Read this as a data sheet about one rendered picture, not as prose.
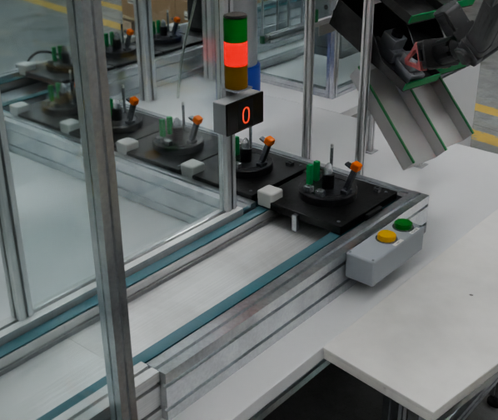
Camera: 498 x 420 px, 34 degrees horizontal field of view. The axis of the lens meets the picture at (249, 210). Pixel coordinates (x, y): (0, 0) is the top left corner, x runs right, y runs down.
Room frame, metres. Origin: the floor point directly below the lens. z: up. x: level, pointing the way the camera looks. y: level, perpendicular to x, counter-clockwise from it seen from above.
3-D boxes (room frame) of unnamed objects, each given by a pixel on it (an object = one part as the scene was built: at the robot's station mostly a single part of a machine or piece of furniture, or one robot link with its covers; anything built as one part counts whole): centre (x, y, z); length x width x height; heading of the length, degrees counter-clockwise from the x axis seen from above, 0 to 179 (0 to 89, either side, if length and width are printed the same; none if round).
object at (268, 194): (1.73, -0.05, 0.97); 0.05 x 0.05 x 0.04; 50
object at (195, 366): (1.43, -0.13, 0.91); 0.89 x 0.06 x 0.11; 140
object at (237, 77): (1.67, 0.03, 1.28); 0.05 x 0.05 x 0.05
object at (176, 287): (1.53, 0.02, 0.91); 0.84 x 0.28 x 0.10; 140
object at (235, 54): (1.67, 0.03, 1.33); 0.05 x 0.05 x 0.05
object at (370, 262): (1.53, -0.30, 0.93); 0.21 x 0.07 x 0.06; 140
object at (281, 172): (1.90, 0.01, 1.01); 0.24 x 0.24 x 0.13; 50
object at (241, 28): (1.67, 0.03, 1.38); 0.05 x 0.05 x 0.05
